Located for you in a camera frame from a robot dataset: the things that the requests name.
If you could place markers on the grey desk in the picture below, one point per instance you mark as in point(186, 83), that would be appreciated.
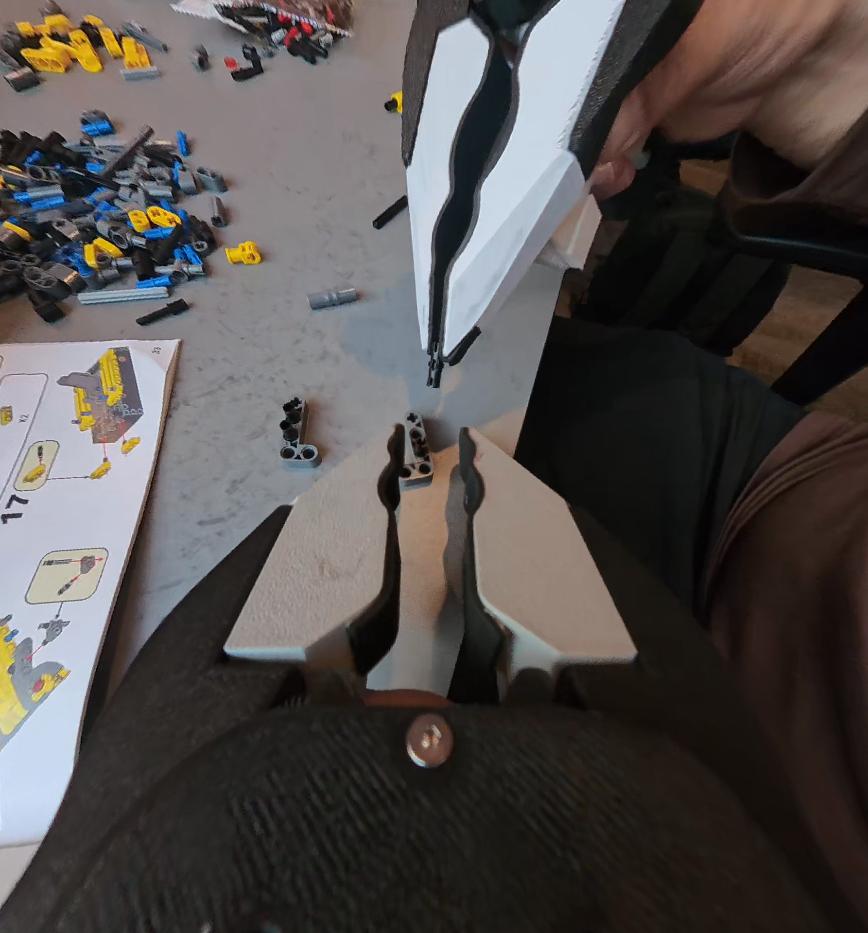
point(281, 219)

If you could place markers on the dark grey elbow piece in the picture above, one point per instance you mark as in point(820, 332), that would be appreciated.
point(201, 57)

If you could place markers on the grey axle connector tube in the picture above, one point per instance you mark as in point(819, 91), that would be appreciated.
point(332, 297)

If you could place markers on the person's right forearm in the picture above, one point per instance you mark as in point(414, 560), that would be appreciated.
point(842, 182)

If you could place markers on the black axle pin with stop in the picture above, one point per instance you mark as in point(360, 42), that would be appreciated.
point(163, 312)

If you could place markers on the dark grey L-shaped beam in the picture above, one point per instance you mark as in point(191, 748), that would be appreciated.
point(416, 455)
point(299, 441)

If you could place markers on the person's legs in black pants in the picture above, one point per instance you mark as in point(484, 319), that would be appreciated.
point(638, 452)

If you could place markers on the short black axle rod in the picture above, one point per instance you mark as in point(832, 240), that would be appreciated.
point(390, 213)

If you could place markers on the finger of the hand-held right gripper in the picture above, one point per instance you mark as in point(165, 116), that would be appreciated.
point(543, 146)
point(438, 131)

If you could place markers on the person's right hand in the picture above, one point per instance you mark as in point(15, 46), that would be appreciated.
point(755, 65)

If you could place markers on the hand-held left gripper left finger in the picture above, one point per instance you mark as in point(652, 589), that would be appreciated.
point(317, 576)

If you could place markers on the small yellow connector piece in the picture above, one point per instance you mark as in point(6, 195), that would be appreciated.
point(244, 253)

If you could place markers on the yellow curved panel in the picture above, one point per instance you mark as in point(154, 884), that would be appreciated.
point(394, 102)

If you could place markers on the black angled connector piece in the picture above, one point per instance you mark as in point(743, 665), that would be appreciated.
point(250, 64)

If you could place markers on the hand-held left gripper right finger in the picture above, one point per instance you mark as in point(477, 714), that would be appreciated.
point(550, 583)

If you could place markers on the open instruction booklet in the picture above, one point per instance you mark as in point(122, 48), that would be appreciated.
point(55, 547)

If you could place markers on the pile of mixed small pieces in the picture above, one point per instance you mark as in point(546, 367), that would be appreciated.
point(77, 219)

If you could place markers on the pile of yellow beam pieces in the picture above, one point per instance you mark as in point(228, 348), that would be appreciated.
point(62, 47)

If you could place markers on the person's brown sweater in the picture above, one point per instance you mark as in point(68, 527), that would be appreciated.
point(813, 656)

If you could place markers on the clear bag of black pieces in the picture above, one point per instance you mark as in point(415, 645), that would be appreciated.
point(273, 22)

